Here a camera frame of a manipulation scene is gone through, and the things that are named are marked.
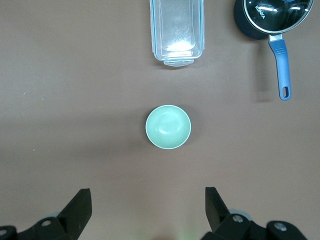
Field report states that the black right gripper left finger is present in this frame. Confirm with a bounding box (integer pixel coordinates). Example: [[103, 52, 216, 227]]
[[0, 188, 92, 240]]

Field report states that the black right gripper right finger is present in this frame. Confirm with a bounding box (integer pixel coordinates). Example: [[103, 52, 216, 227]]
[[201, 186, 309, 240]]

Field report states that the green bowl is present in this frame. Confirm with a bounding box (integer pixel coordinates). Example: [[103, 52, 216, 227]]
[[145, 104, 193, 151]]

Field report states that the clear plastic food container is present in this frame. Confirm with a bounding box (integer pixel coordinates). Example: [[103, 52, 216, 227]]
[[149, 0, 206, 68]]

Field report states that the glass saucepan lid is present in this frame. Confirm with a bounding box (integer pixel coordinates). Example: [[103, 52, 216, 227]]
[[243, 0, 315, 35]]

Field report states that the black saucepan with blue handle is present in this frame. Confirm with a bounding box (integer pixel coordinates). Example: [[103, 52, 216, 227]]
[[233, 0, 315, 101]]

